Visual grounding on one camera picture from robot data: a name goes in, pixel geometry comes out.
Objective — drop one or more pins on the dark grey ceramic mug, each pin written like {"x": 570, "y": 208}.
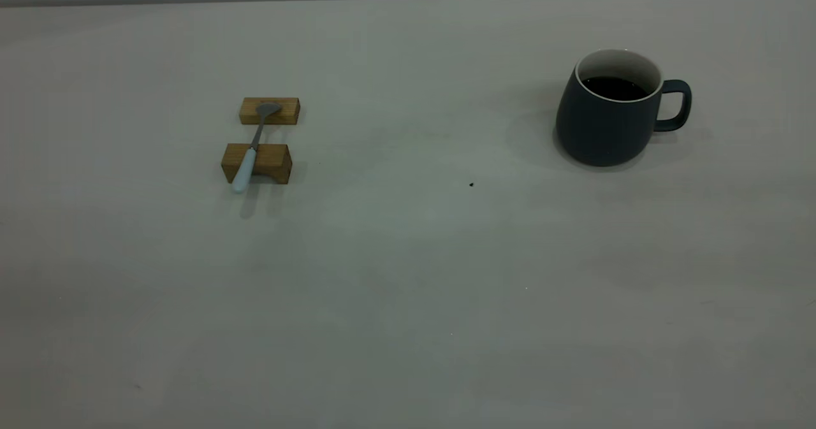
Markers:
{"x": 599, "y": 129}

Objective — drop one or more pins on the arched wooden block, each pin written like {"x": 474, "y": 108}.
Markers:
{"x": 275, "y": 157}

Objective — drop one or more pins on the flat rectangular wooden block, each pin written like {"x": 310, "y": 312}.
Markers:
{"x": 288, "y": 114}

